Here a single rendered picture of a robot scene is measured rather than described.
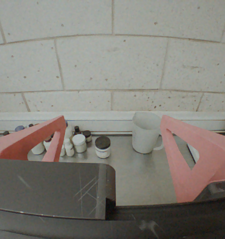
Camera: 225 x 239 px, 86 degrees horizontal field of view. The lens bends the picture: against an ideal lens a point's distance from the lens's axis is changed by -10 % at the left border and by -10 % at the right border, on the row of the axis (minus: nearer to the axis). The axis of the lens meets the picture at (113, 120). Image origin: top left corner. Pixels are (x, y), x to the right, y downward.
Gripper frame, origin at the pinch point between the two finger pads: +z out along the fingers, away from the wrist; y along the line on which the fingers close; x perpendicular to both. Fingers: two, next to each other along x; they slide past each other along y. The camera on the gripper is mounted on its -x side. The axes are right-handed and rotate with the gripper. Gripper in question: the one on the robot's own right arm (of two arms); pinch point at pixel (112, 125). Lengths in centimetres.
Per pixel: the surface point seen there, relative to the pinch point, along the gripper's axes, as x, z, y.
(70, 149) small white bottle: 35.4, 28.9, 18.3
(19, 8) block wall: -17, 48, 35
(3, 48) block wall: -4, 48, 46
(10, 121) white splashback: 31, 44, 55
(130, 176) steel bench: 40.0, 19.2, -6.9
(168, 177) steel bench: 40.0, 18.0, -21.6
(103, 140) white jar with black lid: 32.7, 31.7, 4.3
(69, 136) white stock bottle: 33, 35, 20
